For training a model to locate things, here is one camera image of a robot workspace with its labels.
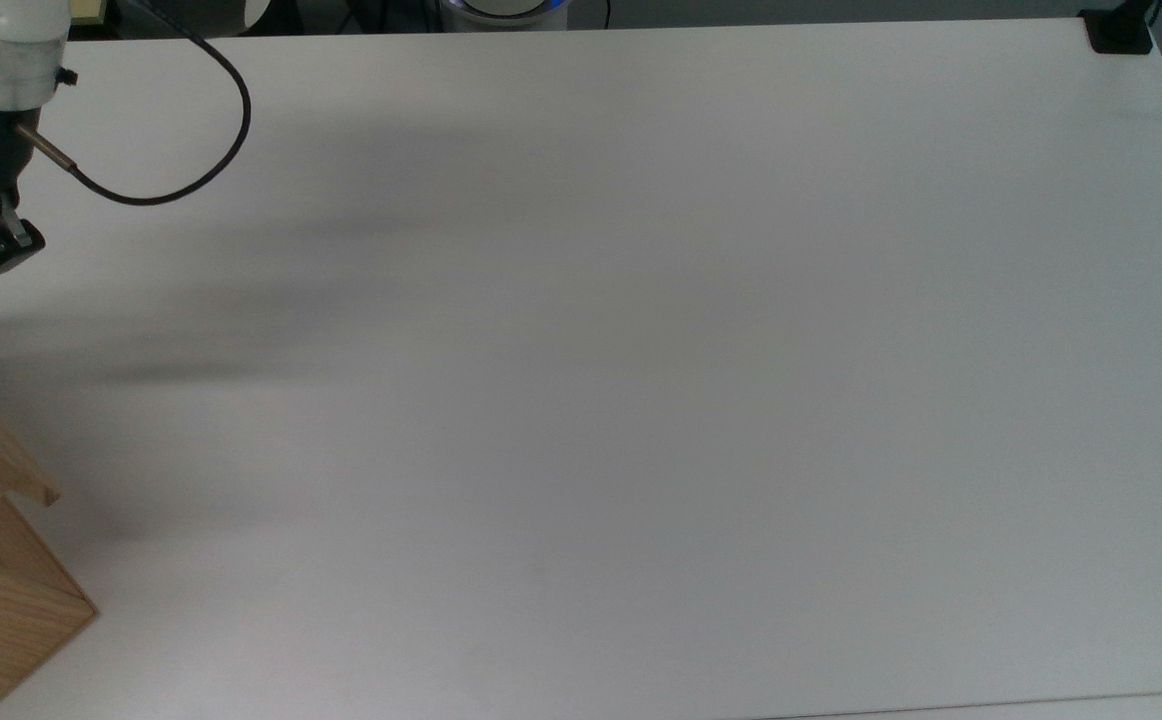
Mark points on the wooden drawer cabinet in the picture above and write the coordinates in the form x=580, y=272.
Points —
x=1, y=630

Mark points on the black camera stand clamp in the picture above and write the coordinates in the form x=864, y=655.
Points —
x=1119, y=38

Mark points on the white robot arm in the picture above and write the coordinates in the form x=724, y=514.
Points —
x=1, y=60

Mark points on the yellow note pad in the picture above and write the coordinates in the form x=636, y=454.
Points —
x=89, y=9

